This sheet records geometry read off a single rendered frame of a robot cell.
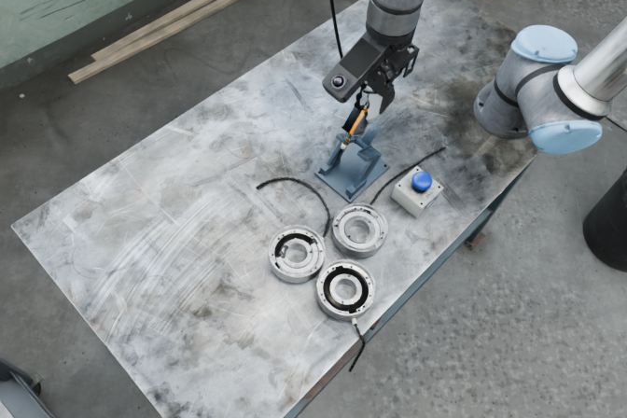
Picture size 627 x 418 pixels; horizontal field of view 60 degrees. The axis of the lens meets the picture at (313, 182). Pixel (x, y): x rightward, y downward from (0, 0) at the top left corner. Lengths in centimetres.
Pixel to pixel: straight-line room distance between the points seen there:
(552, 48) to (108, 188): 90
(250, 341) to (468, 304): 112
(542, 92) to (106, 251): 86
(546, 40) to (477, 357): 109
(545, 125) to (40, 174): 175
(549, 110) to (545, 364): 110
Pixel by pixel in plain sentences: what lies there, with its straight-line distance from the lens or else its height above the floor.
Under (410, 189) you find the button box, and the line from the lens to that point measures 108.
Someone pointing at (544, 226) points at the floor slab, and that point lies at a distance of 221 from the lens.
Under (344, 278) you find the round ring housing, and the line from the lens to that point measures 99.
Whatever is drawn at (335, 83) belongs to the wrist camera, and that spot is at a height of 113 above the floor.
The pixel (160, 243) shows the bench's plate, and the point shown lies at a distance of 106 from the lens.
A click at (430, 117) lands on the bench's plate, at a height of 80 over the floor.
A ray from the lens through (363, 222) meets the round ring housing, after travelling 105.
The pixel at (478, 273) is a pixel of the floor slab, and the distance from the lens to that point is 202.
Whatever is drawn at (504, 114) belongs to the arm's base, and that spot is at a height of 86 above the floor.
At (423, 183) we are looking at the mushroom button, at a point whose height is 87.
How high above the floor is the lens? 174
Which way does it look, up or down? 58 degrees down
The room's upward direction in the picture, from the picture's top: 8 degrees clockwise
